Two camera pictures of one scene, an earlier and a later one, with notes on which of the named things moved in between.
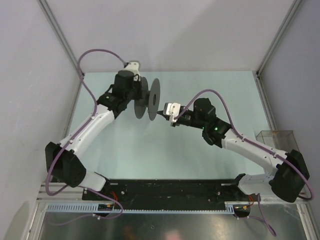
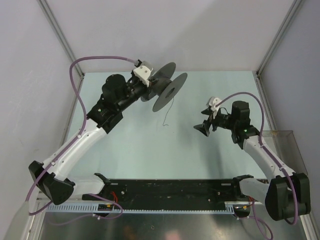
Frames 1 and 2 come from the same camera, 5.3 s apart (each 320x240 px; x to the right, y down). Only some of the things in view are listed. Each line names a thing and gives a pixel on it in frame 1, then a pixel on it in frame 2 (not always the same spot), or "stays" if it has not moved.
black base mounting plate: [171, 191] stays
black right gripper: [175, 123] -> [204, 128]
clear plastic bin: [282, 140] stays
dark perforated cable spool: [150, 99] -> [163, 87]
